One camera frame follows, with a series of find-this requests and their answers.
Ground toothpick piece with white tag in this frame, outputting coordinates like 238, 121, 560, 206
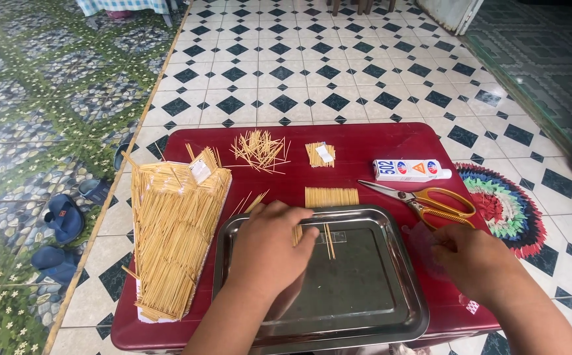
186, 143, 222, 185

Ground large toothpick roof model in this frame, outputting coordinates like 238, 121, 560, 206
121, 147, 233, 323

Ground yellow handled scissors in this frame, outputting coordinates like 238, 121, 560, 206
357, 179, 477, 230

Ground flat glued toothpick panel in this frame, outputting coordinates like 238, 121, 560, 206
305, 186, 360, 208

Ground blue sandal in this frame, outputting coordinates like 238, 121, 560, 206
43, 193, 85, 246
77, 178, 112, 206
31, 246, 82, 286
113, 143, 132, 172

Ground small toothpick panel with paper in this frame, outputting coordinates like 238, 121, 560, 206
305, 141, 336, 168

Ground round colourful rag rug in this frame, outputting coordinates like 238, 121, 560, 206
455, 163, 548, 260

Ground red low table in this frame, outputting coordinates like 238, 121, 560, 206
111, 122, 501, 352

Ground table with checked cloth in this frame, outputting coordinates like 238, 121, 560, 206
75, 0, 180, 29

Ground white glue bottle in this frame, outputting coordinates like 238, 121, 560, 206
373, 158, 453, 183

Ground clear plastic wrapper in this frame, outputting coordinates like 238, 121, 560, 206
401, 221, 451, 283

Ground person's right hand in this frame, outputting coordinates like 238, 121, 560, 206
431, 224, 524, 304

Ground person's left hand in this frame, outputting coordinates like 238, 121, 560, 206
226, 201, 320, 302

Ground wooden chair legs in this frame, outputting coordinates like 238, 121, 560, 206
326, 0, 398, 17

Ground few loose toothpicks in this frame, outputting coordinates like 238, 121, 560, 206
231, 189, 270, 217

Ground stainless steel tray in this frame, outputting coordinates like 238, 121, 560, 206
212, 204, 430, 355

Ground pair of glued toothpicks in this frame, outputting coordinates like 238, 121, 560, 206
324, 223, 337, 260

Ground white door frame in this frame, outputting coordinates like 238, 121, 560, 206
416, 0, 485, 36

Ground pile of loose toothpicks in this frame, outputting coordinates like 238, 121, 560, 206
224, 129, 292, 175

